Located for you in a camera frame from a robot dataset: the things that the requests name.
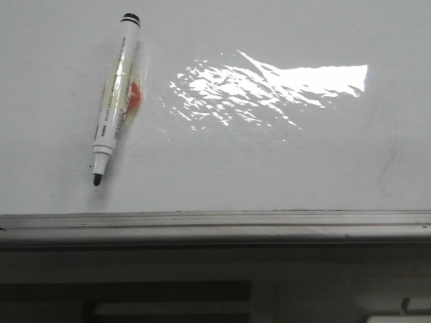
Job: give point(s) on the white box bottom right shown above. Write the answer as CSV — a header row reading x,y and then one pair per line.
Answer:
x,y
412,310

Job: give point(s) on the dark slotted panel below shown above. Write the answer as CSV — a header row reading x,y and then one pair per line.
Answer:
x,y
172,301

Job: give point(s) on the white black whiteboard marker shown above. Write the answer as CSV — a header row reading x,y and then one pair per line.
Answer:
x,y
116,95

